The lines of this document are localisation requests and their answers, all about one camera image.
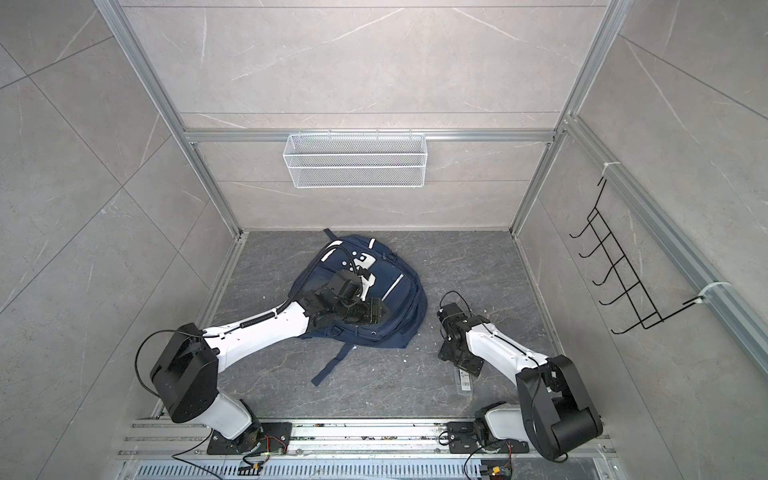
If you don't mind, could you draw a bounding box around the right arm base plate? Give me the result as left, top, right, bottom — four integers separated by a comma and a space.
437, 420, 530, 454

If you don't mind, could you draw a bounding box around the black wire hook rack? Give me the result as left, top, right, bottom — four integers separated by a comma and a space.
568, 177, 705, 336

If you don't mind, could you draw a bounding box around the clear plastic ruler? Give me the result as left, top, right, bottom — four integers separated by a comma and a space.
456, 369, 473, 396

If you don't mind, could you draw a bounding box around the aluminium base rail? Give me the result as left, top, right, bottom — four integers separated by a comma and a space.
116, 418, 625, 479

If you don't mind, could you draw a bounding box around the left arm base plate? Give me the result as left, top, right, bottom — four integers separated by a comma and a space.
206, 422, 293, 455

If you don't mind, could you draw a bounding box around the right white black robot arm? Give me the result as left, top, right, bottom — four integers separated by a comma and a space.
437, 303, 604, 461

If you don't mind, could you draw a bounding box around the navy blue student backpack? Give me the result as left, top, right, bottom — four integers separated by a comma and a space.
289, 229, 428, 386

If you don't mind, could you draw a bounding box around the white wire mesh basket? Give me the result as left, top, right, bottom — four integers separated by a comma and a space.
283, 133, 428, 188

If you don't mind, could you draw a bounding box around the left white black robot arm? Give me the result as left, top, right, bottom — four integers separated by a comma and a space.
140, 240, 387, 452

